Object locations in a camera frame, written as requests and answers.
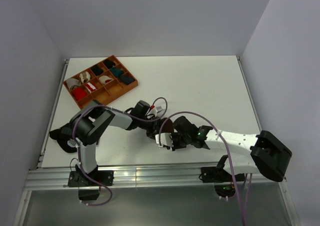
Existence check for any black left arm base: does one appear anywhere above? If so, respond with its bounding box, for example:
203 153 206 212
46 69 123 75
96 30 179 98
67 168 114 202

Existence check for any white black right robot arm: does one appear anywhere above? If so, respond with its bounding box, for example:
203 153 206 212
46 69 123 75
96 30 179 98
160 116 292 182

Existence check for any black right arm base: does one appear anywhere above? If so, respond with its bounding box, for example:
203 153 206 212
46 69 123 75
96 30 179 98
199 167 236 198

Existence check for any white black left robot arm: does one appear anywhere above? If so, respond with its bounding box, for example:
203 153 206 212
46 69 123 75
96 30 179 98
70 100 161 185

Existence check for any dark teal rolled sock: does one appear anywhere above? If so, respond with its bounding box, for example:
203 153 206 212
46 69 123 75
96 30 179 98
119 75 135 85

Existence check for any teal green rolled sock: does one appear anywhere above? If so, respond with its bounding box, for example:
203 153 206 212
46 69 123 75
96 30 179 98
109 67 125 78

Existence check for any orange wooden divider tray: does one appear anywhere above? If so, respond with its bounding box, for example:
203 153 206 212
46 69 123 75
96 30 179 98
63 55 139 109

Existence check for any white red rolled sock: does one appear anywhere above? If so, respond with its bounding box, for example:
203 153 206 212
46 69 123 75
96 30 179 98
98 75 113 85

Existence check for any red white striped sock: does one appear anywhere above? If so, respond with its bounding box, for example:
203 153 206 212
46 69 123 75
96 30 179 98
85 83 97 93

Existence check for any beige brown rolled sock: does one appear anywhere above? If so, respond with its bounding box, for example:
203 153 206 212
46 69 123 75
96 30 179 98
79 71 91 83

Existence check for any black patterned sock pile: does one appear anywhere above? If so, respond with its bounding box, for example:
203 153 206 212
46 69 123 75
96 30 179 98
49 123 77 153

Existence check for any grey white rolled sock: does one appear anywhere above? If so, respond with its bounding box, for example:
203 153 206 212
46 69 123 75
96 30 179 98
65 78 81 91

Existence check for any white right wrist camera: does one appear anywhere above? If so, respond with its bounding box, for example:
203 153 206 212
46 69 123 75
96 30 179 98
155 133 173 151

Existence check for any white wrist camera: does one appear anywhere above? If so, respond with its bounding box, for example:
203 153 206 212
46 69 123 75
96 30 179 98
155 133 173 151
149 105 163 116

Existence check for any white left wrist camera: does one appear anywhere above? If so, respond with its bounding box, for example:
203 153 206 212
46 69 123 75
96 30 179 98
149 105 163 116

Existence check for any aluminium frame rail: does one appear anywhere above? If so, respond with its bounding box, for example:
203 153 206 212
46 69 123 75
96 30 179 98
23 162 287 190

